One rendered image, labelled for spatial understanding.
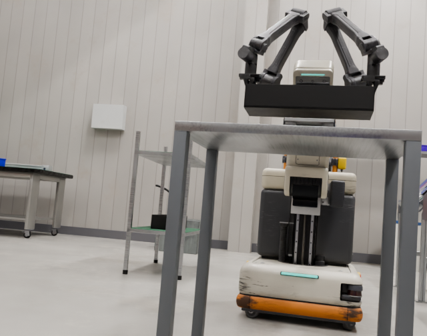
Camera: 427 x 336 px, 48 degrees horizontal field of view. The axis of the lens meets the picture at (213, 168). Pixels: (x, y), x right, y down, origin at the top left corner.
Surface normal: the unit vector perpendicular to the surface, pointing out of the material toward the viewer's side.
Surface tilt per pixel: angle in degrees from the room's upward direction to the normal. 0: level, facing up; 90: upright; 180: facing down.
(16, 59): 90
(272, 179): 90
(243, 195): 90
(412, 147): 90
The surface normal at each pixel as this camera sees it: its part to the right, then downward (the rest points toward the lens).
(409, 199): -0.22, -0.10
